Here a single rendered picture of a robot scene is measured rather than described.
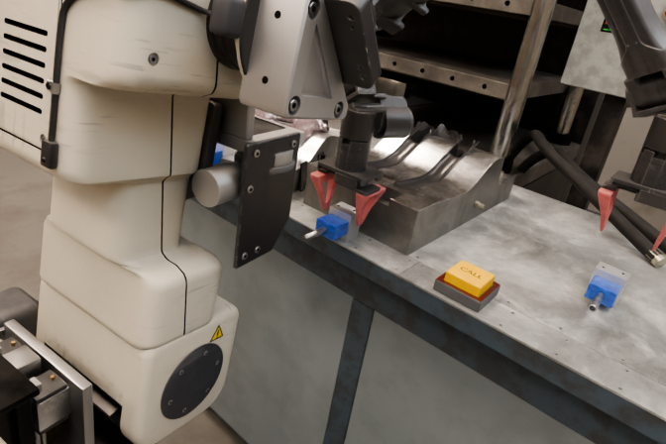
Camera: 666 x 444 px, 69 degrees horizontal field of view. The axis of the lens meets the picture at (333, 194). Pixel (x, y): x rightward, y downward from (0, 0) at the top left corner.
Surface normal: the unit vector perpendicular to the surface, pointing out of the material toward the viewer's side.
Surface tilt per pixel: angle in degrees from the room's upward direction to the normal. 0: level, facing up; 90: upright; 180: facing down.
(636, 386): 0
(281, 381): 90
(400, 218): 90
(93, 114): 89
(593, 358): 0
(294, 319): 90
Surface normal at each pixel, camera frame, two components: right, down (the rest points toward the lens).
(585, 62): -0.63, 0.20
